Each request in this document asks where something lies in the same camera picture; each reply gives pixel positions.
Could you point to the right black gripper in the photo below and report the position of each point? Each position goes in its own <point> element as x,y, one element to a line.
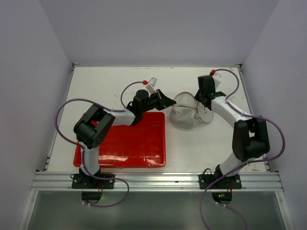
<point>216,95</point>

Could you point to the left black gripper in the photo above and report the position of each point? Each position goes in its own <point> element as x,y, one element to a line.
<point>168,102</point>

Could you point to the white mesh laundry bag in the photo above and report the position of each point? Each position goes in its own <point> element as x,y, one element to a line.
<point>187,113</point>

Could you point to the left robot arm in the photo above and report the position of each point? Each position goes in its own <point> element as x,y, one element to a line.
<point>93,127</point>

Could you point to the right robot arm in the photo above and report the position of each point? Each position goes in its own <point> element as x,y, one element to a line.
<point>250,135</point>

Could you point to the red plastic tray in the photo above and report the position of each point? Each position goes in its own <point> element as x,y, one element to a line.
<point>139,146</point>

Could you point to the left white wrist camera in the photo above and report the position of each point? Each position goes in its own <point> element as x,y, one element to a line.
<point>150,85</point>

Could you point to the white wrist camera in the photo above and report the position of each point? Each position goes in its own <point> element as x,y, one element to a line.
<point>217,78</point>
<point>150,85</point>

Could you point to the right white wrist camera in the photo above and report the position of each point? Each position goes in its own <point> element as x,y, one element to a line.
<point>217,78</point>

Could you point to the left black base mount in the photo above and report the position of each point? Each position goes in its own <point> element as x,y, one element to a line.
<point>83,181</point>

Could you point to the aluminium mounting rail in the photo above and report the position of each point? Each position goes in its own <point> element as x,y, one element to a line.
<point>165,182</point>

